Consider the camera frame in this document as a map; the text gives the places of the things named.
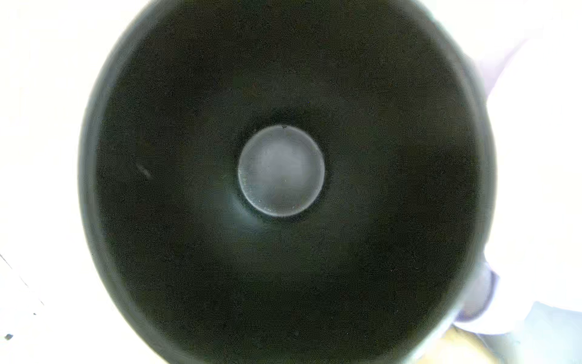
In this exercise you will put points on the black mug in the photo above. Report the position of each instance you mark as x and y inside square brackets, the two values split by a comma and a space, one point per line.
[287, 181]

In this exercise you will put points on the beige mug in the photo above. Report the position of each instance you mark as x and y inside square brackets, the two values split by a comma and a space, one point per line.
[459, 347]

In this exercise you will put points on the lilac plastic tray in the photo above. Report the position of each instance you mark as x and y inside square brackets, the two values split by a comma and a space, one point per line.
[534, 250]

